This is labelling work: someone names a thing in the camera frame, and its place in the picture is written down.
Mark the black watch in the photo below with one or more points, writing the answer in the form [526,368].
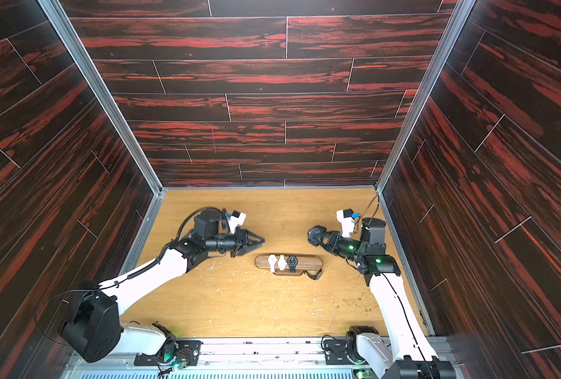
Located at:
[316,235]
[314,275]
[292,263]

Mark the white watch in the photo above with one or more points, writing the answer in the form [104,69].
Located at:
[272,261]
[282,263]

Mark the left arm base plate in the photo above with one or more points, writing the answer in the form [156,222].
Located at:
[177,355]

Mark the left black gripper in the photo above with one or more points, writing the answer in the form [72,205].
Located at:
[240,242]

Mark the dark wooden watch stand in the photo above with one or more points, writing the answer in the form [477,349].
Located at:
[306,262]

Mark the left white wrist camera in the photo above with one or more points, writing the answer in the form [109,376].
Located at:
[235,220]

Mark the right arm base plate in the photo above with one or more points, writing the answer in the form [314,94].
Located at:
[335,350]

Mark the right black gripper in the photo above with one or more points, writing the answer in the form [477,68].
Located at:
[323,238]

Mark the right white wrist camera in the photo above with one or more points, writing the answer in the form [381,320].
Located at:
[347,218]

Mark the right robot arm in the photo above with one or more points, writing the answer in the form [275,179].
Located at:
[408,354]

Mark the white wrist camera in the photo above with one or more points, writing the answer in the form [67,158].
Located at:
[235,220]
[347,218]

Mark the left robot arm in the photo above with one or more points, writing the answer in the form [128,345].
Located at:
[91,324]

